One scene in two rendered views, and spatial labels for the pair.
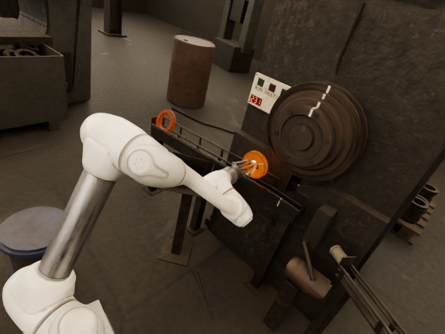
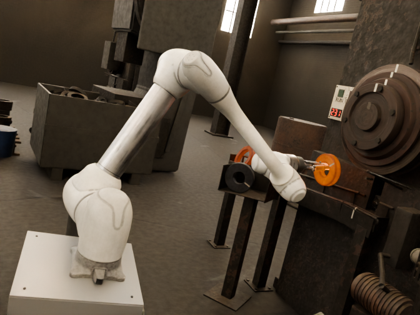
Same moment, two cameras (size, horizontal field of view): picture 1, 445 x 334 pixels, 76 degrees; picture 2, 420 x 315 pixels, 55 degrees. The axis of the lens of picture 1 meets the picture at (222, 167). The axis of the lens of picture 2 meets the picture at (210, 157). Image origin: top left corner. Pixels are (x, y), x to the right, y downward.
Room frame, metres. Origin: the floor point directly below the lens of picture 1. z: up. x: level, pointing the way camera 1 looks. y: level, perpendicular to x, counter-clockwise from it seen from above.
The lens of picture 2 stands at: (-0.59, -0.57, 1.13)
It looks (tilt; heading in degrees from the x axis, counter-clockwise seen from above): 11 degrees down; 28
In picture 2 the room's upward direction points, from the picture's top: 12 degrees clockwise
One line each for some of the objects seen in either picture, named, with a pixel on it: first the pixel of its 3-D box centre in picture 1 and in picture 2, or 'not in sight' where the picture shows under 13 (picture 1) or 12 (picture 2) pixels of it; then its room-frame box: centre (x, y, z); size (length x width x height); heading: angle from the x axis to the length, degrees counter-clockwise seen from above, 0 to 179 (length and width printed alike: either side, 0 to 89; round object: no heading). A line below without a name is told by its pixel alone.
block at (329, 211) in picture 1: (319, 225); (404, 237); (1.18, -0.57, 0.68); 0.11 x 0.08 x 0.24; 145
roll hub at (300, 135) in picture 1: (302, 136); (370, 117); (1.22, -0.32, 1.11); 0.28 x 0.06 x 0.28; 55
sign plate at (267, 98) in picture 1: (270, 96); (350, 105); (1.58, -0.15, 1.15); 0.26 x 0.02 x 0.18; 55
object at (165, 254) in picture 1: (180, 212); (238, 234); (1.34, 0.18, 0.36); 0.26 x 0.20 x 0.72; 90
